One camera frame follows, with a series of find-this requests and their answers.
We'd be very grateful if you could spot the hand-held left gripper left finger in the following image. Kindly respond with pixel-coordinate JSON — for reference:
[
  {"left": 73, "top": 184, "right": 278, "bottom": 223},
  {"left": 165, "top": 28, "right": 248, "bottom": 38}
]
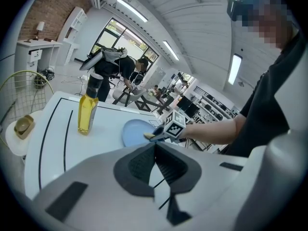
[{"left": 32, "top": 142, "right": 174, "bottom": 231}]

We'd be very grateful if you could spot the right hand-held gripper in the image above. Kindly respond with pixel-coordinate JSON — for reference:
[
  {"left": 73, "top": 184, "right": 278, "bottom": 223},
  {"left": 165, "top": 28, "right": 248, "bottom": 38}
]
[{"left": 149, "top": 109, "right": 191, "bottom": 144}]

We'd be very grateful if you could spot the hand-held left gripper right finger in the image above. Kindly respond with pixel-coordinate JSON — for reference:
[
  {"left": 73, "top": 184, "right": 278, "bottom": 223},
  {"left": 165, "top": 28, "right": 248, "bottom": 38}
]
[{"left": 155, "top": 142, "right": 249, "bottom": 231}]

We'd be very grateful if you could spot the big blue plate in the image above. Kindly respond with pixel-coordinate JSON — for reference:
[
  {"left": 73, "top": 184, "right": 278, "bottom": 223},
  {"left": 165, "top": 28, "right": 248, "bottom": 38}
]
[{"left": 122, "top": 118, "right": 156, "bottom": 148}]

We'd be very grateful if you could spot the person's right forearm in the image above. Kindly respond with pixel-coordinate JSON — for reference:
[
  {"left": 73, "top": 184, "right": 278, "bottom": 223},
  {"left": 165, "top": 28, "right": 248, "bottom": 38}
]
[{"left": 184, "top": 115, "right": 246, "bottom": 146}]

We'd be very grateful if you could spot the black lattice table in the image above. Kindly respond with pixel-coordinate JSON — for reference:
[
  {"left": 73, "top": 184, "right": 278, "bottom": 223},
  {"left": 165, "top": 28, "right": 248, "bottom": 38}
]
[{"left": 134, "top": 92, "right": 170, "bottom": 116}]

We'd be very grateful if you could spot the black monitor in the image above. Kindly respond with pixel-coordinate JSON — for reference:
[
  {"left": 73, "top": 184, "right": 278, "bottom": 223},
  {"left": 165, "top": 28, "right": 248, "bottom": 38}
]
[
  {"left": 185, "top": 103, "right": 201, "bottom": 118},
  {"left": 177, "top": 96, "right": 193, "bottom": 112}
]

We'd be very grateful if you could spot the grey locker cabinet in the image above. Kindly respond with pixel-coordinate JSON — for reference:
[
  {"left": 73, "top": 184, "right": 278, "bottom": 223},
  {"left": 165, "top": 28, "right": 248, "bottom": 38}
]
[{"left": 149, "top": 65, "right": 167, "bottom": 86}]

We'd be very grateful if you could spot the yellow liquid bottle black cap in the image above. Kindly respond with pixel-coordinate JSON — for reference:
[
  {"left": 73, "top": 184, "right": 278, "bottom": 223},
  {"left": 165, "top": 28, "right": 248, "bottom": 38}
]
[{"left": 77, "top": 73, "right": 103, "bottom": 136}]

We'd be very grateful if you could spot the long ceiling light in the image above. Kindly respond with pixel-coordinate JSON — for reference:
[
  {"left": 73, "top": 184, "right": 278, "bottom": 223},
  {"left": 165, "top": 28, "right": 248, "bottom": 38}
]
[
  {"left": 163, "top": 40, "right": 180, "bottom": 62},
  {"left": 227, "top": 53, "right": 242, "bottom": 86},
  {"left": 116, "top": 0, "right": 149, "bottom": 23}
]

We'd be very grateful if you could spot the tan square bowl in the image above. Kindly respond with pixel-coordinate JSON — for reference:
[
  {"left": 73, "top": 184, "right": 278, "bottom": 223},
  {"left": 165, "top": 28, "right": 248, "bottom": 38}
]
[{"left": 13, "top": 115, "right": 36, "bottom": 140}]

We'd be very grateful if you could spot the white oval panel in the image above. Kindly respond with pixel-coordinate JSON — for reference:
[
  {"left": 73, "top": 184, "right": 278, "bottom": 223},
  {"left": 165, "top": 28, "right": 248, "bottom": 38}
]
[{"left": 79, "top": 51, "right": 103, "bottom": 71}]

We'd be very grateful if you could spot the person's black shirt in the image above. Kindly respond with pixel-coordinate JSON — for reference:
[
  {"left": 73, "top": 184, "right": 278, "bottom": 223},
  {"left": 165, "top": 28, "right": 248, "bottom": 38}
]
[{"left": 225, "top": 29, "right": 308, "bottom": 158}]

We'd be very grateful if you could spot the black-framed window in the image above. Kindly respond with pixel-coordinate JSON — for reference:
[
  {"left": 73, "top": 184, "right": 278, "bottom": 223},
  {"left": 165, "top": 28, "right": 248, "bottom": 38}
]
[{"left": 91, "top": 18, "right": 160, "bottom": 73}]

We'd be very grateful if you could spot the white bookcase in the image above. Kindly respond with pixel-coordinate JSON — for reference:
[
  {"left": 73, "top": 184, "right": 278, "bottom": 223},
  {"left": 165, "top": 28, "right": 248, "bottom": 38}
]
[{"left": 57, "top": 6, "right": 88, "bottom": 65}]

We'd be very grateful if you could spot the white desk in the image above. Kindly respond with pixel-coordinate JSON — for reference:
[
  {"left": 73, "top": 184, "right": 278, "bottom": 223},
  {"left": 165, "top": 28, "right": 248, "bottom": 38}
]
[{"left": 14, "top": 39, "right": 64, "bottom": 88}]

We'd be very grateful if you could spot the person's head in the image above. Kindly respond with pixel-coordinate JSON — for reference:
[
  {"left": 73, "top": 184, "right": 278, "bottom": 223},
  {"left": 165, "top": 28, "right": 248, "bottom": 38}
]
[{"left": 237, "top": 0, "right": 299, "bottom": 50}]

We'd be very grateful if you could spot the small table lamp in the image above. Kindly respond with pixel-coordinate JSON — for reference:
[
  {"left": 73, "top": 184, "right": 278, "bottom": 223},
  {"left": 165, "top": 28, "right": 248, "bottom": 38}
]
[{"left": 33, "top": 21, "right": 46, "bottom": 41}]

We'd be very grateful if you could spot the heap of black cables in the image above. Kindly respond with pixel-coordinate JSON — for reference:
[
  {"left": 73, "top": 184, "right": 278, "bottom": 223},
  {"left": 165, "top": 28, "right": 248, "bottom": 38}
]
[{"left": 34, "top": 67, "right": 56, "bottom": 90}]

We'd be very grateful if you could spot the black head-mounted camera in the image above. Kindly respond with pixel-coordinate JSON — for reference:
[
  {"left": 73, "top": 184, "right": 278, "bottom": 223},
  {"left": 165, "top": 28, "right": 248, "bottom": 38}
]
[{"left": 227, "top": 0, "right": 241, "bottom": 22}]

